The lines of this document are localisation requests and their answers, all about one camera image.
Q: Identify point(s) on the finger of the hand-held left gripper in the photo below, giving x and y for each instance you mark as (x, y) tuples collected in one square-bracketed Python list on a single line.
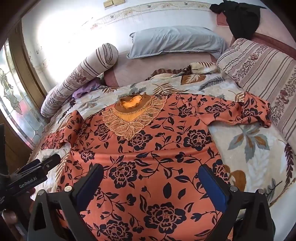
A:
[(49, 161)]

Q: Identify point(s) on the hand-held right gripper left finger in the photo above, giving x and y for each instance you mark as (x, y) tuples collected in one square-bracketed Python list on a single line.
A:
[(90, 185)]

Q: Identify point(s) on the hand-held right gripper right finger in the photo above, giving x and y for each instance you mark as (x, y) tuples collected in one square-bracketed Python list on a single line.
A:
[(212, 185)]

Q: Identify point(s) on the orange floral shirt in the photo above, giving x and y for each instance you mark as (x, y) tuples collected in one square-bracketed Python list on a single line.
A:
[(150, 162)]

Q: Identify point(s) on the person's left hand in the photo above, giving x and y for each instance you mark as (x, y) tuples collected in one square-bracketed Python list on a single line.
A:
[(9, 216)]

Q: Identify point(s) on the leaf printed blanket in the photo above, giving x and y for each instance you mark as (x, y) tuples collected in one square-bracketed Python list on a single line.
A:
[(249, 148)]

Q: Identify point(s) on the purple cloth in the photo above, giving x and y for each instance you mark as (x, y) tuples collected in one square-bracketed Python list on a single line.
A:
[(84, 89)]

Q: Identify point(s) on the striped bolster pillow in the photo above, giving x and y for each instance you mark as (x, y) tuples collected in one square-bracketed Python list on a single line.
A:
[(81, 74)]

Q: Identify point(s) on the striped floral pillow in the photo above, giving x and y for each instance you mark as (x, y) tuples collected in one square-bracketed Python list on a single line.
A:
[(261, 76)]

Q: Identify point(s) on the pink bed sheet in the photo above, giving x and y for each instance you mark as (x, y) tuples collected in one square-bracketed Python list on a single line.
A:
[(161, 67)]

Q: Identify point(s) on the grey pillow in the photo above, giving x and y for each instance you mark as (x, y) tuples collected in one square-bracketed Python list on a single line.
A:
[(175, 41)]

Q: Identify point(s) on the pink maroon-edged headboard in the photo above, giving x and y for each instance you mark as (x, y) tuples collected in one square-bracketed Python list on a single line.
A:
[(275, 30)]

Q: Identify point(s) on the black cloth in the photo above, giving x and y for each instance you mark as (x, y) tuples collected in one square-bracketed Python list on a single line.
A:
[(240, 18)]

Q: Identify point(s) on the wooden window frame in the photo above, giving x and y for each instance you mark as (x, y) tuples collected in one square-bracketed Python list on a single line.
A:
[(25, 60)]

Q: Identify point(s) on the beige wall switch plate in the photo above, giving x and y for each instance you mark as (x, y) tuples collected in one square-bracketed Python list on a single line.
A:
[(108, 4), (119, 1)]

